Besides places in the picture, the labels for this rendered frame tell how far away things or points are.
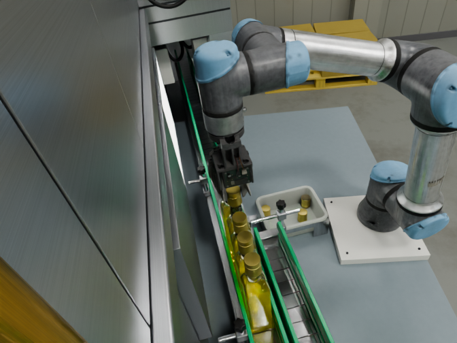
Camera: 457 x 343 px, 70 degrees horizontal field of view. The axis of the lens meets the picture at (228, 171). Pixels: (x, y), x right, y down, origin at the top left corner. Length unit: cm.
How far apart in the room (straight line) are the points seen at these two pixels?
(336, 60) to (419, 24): 414
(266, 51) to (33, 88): 41
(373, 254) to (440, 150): 45
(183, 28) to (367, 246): 113
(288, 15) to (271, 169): 307
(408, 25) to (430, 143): 400
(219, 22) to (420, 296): 127
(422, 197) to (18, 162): 93
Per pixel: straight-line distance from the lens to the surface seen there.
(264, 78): 56
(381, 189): 113
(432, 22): 494
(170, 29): 153
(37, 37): 27
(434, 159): 90
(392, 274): 120
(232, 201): 77
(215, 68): 53
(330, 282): 114
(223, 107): 56
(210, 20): 154
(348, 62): 78
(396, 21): 474
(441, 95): 76
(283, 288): 97
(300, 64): 58
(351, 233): 123
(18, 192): 18
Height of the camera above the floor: 173
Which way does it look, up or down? 41 degrees down
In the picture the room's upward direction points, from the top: 9 degrees counter-clockwise
